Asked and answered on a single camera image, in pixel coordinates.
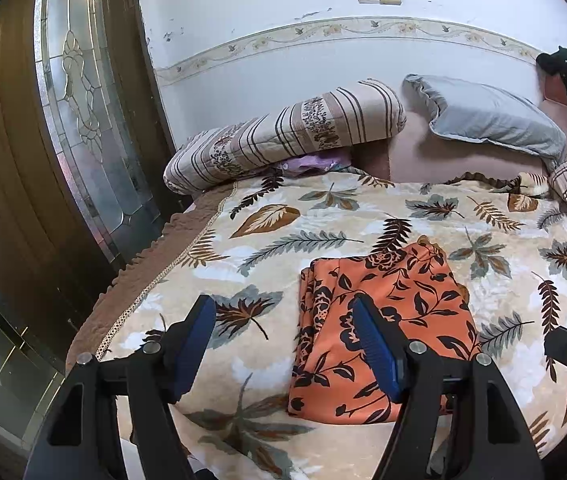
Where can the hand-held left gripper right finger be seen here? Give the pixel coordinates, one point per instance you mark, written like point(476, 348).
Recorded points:
point(376, 355)

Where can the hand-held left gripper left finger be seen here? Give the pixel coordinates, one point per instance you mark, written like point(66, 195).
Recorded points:
point(197, 340)

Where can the orange floral cloth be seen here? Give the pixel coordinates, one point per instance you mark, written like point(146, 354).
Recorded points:
point(413, 280)

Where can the leaf print blanket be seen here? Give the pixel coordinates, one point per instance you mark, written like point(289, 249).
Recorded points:
point(263, 260)

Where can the purple cloth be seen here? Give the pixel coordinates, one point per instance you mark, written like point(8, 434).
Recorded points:
point(313, 164)

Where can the pink bed sheet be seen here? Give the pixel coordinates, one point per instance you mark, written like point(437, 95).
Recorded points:
point(413, 155)

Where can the striped bolster pillow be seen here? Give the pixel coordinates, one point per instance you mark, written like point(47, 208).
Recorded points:
point(288, 130)

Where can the grey pillow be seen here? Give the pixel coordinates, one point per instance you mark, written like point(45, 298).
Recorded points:
point(488, 115)

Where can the leaded glass wooden door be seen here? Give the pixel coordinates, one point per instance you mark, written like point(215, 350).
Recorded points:
point(88, 110)

